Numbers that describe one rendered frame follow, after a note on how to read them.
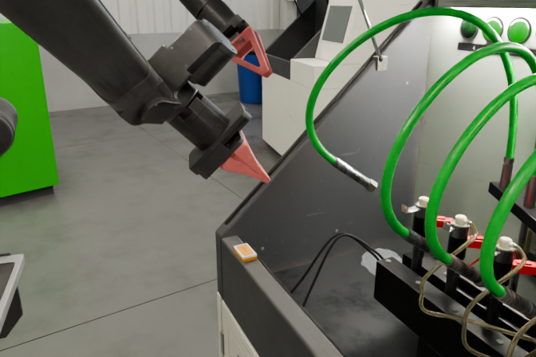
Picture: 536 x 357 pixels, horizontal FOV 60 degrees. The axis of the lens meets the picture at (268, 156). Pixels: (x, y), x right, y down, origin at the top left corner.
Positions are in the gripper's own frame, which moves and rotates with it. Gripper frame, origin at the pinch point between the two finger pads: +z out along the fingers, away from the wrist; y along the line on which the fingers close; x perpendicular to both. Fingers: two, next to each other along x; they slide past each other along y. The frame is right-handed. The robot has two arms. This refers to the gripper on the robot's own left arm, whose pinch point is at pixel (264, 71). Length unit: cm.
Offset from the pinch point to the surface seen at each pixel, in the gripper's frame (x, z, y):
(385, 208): -0.5, 28.2, -16.7
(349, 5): -66, -41, 285
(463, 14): -30.2, 15.8, 0.8
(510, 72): -30.8, 28.6, 5.0
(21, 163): 190, -114, 228
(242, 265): 28.7, 23.7, 4.7
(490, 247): -6.8, 35.8, -29.6
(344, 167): 1.2, 22.1, 2.6
